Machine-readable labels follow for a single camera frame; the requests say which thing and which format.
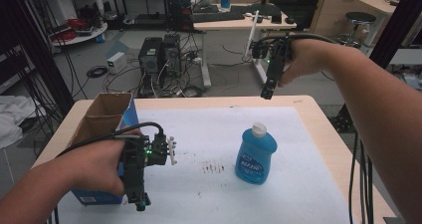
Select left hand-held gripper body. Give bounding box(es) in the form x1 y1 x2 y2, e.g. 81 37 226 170
118 132 178 194

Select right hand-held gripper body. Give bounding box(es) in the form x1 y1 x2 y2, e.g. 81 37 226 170
251 34 295 86

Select blue cardboard box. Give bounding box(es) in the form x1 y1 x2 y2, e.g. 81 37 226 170
67 92 140 206

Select blue dish soap bottle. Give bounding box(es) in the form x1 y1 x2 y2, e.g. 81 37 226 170
234 121 279 186

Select person's right hand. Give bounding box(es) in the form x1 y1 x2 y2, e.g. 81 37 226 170
277 38 336 89

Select person's left hand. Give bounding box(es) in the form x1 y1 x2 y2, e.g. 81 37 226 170
61 127 144 197

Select wooden desk with white legs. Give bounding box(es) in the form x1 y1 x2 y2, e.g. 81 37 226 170
192 10 298 89

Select black keyboard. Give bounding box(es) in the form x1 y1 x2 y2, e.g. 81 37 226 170
189 11 247 24

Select white table mat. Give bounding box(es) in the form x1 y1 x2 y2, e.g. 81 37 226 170
49 106 353 224

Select black round stool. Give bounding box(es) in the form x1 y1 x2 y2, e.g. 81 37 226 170
336 11 378 49

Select white power supply box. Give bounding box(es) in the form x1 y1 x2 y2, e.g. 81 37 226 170
105 51 128 75

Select black computer tower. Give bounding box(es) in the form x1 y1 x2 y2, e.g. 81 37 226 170
160 33 183 79
137 37 163 98

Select light wooden cabinet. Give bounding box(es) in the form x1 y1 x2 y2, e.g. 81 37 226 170
300 0 409 39

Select white cloth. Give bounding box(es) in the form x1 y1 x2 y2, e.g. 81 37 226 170
0 95 42 150

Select round white side table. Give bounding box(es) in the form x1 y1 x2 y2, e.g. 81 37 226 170
49 21 109 47

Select grey right gripper cable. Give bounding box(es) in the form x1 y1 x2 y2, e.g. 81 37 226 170
254 33 337 47

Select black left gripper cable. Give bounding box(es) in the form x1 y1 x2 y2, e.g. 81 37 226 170
55 121 166 158

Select coiled black cable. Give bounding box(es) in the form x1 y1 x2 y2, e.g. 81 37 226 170
86 65 109 79

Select black metal frame post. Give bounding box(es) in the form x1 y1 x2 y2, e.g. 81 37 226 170
368 0 422 70
0 0 76 113

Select hanging black cables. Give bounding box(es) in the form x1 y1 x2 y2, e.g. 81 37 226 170
347 130 375 224

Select red cable bundle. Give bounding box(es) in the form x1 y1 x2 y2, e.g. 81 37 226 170
50 18 90 43

